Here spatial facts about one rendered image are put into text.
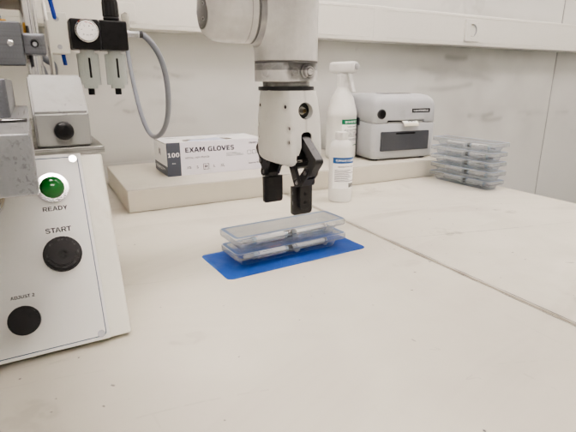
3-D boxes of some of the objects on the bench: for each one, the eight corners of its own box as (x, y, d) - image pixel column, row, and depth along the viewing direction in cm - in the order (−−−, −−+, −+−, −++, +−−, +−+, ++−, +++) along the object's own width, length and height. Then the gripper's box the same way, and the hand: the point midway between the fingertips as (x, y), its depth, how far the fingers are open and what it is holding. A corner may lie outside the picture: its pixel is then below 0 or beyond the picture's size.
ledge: (108, 183, 113) (106, 165, 111) (376, 158, 151) (377, 145, 149) (129, 213, 87) (127, 190, 86) (445, 173, 125) (447, 158, 124)
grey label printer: (329, 149, 138) (331, 92, 134) (385, 146, 146) (387, 91, 141) (373, 162, 117) (376, 93, 112) (435, 158, 124) (441, 93, 119)
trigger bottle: (319, 157, 124) (321, 61, 117) (336, 153, 130) (339, 62, 123) (345, 160, 118) (350, 60, 111) (363, 157, 124) (367, 61, 117)
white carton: (155, 168, 109) (153, 137, 106) (243, 160, 119) (243, 132, 117) (167, 177, 98) (165, 143, 96) (263, 168, 109) (263, 137, 107)
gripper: (232, 79, 66) (237, 198, 71) (297, 78, 52) (297, 226, 57) (277, 80, 70) (278, 192, 75) (349, 79, 55) (344, 218, 61)
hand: (286, 197), depth 65 cm, fingers open, 7 cm apart
